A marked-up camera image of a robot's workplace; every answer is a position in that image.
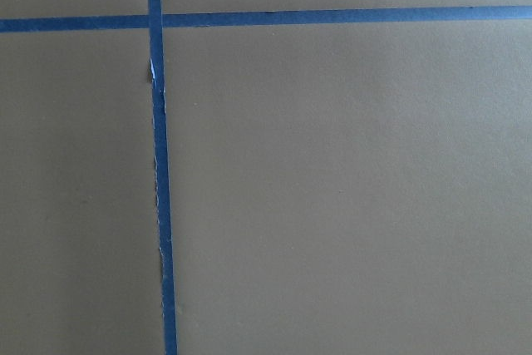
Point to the brown paper table cover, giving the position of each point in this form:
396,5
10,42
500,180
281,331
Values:
265,176

